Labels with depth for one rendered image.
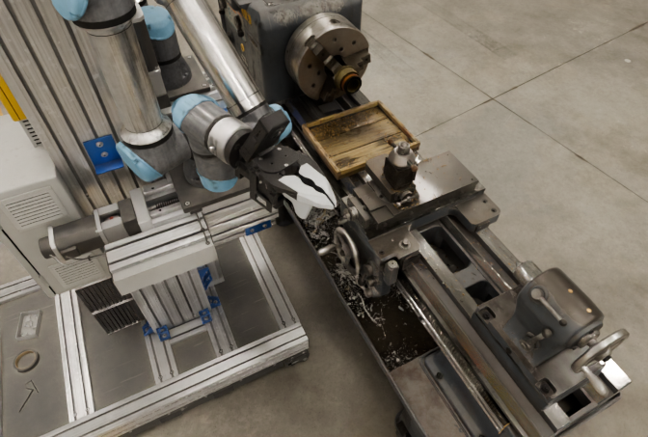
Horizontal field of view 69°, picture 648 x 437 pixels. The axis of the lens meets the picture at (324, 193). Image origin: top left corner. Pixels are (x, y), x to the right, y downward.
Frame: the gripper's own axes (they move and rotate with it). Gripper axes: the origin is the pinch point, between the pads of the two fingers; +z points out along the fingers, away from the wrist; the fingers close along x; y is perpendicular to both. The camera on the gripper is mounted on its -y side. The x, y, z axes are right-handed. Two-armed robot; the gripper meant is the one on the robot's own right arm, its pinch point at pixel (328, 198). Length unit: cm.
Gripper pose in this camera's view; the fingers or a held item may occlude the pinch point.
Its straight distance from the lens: 70.3
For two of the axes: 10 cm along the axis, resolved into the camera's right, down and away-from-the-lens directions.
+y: -0.9, 7.3, 6.7
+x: -6.7, 4.5, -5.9
